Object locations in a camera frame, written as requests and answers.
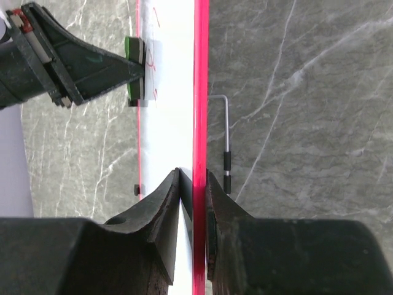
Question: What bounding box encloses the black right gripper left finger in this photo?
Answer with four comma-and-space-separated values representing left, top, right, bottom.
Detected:
1, 170, 180, 294

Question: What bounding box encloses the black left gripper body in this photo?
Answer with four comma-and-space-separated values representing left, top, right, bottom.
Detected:
1, 7, 74, 108

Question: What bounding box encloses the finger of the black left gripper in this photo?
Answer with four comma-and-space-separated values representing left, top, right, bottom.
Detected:
22, 2, 139, 106

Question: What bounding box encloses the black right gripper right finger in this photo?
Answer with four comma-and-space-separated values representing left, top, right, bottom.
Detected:
206, 173, 392, 294

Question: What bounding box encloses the green whiteboard eraser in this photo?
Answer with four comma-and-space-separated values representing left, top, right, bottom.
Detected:
124, 36, 146, 100

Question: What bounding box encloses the pink framed whiteboard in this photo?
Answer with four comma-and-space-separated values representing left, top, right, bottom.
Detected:
138, 1, 196, 294

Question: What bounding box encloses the grey wire whiteboard stand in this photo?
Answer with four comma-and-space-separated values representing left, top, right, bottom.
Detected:
208, 94, 232, 195

